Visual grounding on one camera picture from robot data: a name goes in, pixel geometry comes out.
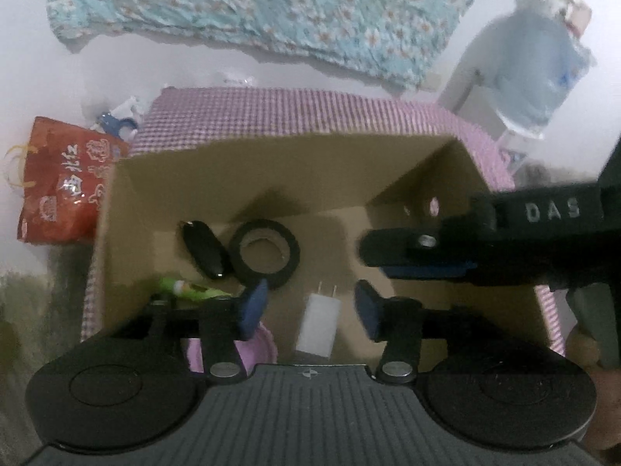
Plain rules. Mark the blue water jug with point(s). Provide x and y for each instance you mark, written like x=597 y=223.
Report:
x=538 y=73

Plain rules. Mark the blue and white plastic object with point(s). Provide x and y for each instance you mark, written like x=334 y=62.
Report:
x=114 y=124

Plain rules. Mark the red printed plastic bag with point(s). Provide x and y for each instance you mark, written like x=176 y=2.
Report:
x=63 y=189

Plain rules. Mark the green lip balm tube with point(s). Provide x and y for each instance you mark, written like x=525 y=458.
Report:
x=194 y=292

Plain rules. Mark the white wall socket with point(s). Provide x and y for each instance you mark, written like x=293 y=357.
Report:
x=434 y=82

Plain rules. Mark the purple checkered tablecloth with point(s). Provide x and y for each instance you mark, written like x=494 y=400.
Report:
x=291 y=111

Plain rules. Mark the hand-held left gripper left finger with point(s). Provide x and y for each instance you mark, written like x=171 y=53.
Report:
x=254 y=306

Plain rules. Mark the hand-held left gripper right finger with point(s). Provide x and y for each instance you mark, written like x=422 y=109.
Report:
x=368 y=306

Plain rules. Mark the person's right hand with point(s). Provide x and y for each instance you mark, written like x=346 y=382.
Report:
x=609 y=398

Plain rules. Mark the floral teal cloth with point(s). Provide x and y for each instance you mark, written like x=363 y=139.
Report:
x=291 y=9

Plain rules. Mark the black tape roll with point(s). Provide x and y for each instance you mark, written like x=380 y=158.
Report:
x=235 y=252

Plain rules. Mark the brown cardboard box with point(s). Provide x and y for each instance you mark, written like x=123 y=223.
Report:
x=339 y=174

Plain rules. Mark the purple plastic lid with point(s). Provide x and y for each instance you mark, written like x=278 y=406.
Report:
x=257 y=349

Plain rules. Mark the white charger plug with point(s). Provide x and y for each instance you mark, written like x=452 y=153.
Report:
x=318 y=325

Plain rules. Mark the small pink box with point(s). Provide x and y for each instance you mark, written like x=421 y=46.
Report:
x=575 y=9

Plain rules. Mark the white water dispenser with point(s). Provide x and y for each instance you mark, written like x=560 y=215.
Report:
x=485 y=107

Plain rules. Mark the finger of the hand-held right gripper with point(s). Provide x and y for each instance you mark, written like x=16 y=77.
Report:
x=398 y=247

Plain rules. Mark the black oval key fob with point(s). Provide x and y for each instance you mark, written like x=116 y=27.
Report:
x=203 y=250

